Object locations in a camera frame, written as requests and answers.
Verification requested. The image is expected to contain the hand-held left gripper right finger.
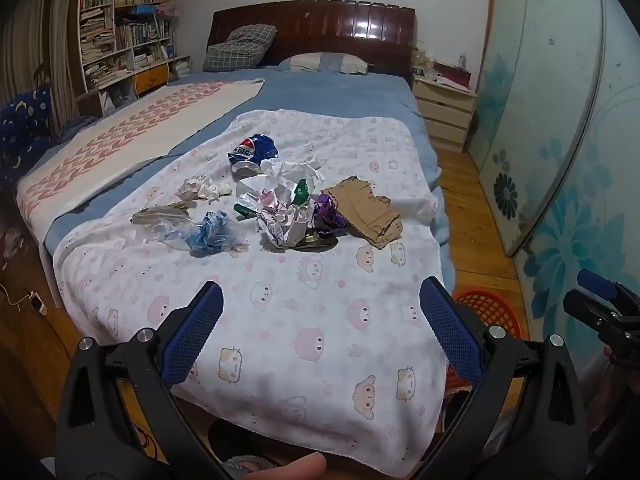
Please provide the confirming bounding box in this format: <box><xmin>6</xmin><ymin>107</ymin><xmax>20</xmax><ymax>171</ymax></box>
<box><xmin>410</xmin><ymin>276</ymin><xmax>588</xmax><ymax>480</ymax></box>

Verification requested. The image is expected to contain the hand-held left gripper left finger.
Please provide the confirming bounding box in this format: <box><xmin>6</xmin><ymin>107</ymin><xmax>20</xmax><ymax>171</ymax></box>
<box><xmin>55</xmin><ymin>281</ymin><xmax>236</xmax><ymax>480</ymax></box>

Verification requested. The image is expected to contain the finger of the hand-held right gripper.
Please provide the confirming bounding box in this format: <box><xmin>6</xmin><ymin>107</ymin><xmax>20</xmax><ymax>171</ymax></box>
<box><xmin>563</xmin><ymin>290</ymin><xmax>608</xmax><ymax>333</ymax></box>
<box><xmin>576</xmin><ymin>269</ymin><xmax>632</xmax><ymax>307</ymax></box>

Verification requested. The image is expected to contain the orange plastic basket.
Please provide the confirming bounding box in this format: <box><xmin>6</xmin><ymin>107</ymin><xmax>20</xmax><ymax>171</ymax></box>
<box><xmin>444</xmin><ymin>288</ymin><xmax>523</xmax><ymax>391</ymax></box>

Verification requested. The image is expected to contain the pink white paper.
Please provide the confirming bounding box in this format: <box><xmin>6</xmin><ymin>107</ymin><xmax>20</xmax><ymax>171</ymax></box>
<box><xmin>254</xmin><ymin>194</ymin><xmax>314</xmax><ymax>251</ymax></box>

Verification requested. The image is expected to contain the white tissue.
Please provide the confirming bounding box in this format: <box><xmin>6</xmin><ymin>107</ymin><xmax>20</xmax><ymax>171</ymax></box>
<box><xmin>177</xmin><ymin>173</ymin><xmax>233</xmax><ymax>204</ymax></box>

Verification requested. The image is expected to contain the person's left hand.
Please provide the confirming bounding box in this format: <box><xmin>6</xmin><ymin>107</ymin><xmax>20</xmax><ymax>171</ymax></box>
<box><xmin>279</xmin><ymin>452</ymin><xmax>328</xmax><ymax>480</ymax></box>

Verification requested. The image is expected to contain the crumpled blue plastic wrapper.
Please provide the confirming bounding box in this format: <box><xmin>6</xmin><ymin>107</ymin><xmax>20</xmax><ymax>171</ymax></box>
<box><xmin>187</xmin><ymin>210</ymin><xmax>247</xmax><ymax>258</ymax></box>

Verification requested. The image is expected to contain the clear plastic bag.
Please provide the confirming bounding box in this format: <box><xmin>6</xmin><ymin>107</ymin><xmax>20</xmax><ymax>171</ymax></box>
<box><xmin>131</xmin><ymin>205</ymin><xmax>197</xmax><ymax>250</ymax></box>

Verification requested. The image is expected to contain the white animal print blanket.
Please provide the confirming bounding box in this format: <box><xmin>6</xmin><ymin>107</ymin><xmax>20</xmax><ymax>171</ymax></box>
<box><xmin>52</xmin><ymin>109</ymin><xmax>448</xmax><ymax>478</ymax></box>

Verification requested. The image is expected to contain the floral sliding wardrobe door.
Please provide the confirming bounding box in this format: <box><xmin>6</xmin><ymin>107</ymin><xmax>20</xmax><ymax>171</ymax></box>
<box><xmin>515</xmin><ymin>0</ymin><xmax>640</xmax><ymax>361</ymax></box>
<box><xmin>467</xmin><ymin>0</ymin><xmax>608</xmax><ymax>258</ymax></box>

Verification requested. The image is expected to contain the torn brown cardboard piece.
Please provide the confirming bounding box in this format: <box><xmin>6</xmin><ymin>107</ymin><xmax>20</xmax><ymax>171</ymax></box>
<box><xmin>320</xmin><ymin>176</ymin><xmax>403</xmax><ymax>251</ymax></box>

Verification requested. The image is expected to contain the gold foil wrapper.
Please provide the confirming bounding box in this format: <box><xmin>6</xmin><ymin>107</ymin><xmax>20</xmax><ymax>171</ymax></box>
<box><xmin>295</xmin><ymin>234</ymin><xmax>339</xmax><ymax>252</ymax></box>

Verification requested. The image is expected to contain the purple foil wrapper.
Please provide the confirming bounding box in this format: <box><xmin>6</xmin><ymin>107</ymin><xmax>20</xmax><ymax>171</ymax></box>
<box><xmin>312</xmin><ymin>194</ymin><xmax>348</xmax><ymax>236</ymax></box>

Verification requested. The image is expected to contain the crushed blue soda can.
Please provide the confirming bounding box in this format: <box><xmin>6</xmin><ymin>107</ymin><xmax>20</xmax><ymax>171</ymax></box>
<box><xmin>227</xmin><ymin>133</ymin><xmax>279</xmax><ymax>177</ymax></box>

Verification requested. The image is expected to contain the beige wooden nightstand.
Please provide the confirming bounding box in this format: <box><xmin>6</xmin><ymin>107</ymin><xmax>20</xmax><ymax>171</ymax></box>
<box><xmin>412</xmin><ymin>76</ymin><xmax>478</xmax><ymax>153</ymax></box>

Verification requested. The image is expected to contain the pink patterned white blanket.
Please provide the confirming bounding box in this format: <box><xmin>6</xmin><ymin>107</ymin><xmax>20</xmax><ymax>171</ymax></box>
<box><xmin>15</xmin><ymin>78</ymin><xmax>266</xmax><ymax>233</ymax></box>

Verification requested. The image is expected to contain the red box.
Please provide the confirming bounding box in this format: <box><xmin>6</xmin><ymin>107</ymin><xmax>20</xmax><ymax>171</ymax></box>
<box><xmin>435</xmin><ymin>62</ymin><xmax>472</xmax><ymax>92</ymax></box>

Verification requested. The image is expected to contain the bed with blue sheet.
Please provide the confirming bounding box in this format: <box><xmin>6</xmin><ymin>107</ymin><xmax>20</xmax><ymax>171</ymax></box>
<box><xmin>37</xmin><ymin>67</ymin><xmax>456</xmax><ymax>306</ymax></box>

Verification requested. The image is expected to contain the dark blue moon print cloth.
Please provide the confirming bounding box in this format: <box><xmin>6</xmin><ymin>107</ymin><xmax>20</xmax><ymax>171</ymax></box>
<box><xmin>0</xmin><ymin>85</ymin><xmax>53</xmax><ymax>187</ymax></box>

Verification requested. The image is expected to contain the grey plaid pillow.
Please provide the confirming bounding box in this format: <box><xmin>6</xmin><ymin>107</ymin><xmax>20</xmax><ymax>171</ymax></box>
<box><xmin>202</xmin><ymin>25</ymin><xmax>277</xmax><ymax>72</ymax></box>

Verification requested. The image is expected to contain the white and blue pillow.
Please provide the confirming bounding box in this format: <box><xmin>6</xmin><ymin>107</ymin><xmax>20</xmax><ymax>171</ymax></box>
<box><xmin>278</xmin><ymin>52</ymin><xmax>368</xmax><ymax>75</ymax></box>

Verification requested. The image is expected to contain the bookshelf full of books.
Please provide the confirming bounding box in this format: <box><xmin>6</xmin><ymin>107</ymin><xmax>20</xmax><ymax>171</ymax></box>
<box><xmin>70</xmin><ymin>0</ymin><xmax>191</xmax><ymax>116</ymax></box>

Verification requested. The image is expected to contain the dark wooden headboard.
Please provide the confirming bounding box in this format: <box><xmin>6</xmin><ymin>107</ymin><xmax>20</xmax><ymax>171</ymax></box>
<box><xmin>207</xmin><ymin>0</ymin><xmax>417</xmax><ymax>91</ymax></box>

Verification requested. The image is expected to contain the striped beige curtain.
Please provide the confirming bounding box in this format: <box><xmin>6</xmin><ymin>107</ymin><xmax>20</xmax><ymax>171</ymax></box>
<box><xmin>7</xmin><ymin>0</ymin><xmax>83</xmax><ymax>128</ymax></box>

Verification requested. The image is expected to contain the white charger with cable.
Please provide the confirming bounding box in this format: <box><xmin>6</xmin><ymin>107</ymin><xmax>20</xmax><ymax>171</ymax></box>
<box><xmin>0</xmin><ymin>282</ymin><xmax>49</xmax><ymax>317</ymax></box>

